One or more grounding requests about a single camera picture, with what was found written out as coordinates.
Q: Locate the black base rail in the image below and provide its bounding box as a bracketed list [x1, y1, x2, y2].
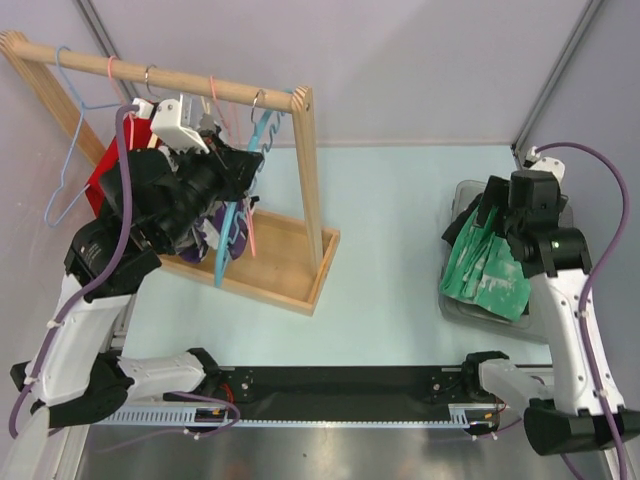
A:
[194, 366, 501, 413]

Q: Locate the clear plastic bin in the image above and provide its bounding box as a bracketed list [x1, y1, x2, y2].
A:
[439, 180, 546, 344]

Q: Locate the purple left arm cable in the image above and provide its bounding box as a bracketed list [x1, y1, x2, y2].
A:
[9, 102, 241, 441]

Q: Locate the white cable duct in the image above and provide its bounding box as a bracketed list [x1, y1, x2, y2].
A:
[98, 403, 498, 429]

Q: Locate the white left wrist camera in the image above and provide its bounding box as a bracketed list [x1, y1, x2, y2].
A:
[133, 98, 209, 153]

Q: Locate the pink wire hanger with shirt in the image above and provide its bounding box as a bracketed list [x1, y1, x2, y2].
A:
[107, 55, 135, 151]

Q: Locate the red shirt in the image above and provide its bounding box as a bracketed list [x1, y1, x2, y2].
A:
[85, 98, 157, 216]

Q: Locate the light blue wire hanger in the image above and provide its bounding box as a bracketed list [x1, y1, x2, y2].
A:
[43, 45, 130, 229]

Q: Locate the blue plastic hanger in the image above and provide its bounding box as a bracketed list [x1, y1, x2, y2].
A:
[214, 89, 285, 287]

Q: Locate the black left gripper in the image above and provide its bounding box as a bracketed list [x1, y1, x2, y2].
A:
[154, 129, 263, 249]

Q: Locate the wooden clothes rack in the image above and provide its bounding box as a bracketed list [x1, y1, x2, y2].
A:
[1, 31, 340, 315]

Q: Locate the purple camouflage garment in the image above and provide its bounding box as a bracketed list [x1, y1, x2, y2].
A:
[178, 195, 260, 264]

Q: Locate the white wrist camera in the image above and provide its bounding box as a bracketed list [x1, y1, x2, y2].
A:
[133, 98, 209, 153]
[523, 146, 566, 187]

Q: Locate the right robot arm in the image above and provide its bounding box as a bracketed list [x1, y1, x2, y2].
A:
[461, 170, 639, 456]

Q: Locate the green tie-dye shirt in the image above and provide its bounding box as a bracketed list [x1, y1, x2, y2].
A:
[439, 210, 531, 322]

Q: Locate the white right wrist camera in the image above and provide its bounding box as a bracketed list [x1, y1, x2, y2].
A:
[523, 146, 566, 187]

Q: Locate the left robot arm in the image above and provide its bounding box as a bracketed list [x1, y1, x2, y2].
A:
[11, 131, 264, 430]

